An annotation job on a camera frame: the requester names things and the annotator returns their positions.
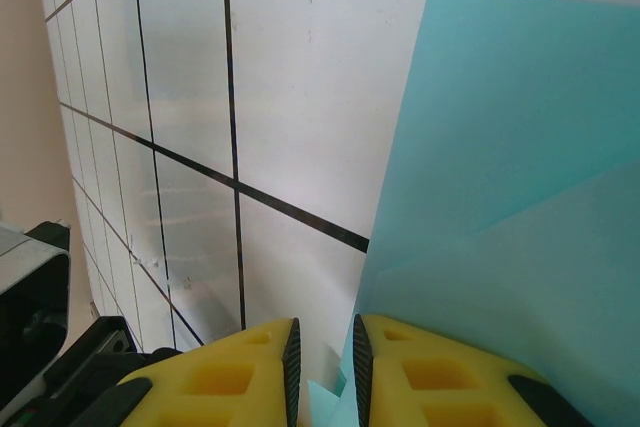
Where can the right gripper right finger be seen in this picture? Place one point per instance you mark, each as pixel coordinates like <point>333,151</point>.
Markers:
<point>440,382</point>

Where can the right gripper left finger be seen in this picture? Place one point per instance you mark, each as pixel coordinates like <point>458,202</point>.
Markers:
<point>225,382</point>

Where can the light blue paper sheet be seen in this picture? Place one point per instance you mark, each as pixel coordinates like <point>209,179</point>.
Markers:
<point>500,147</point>

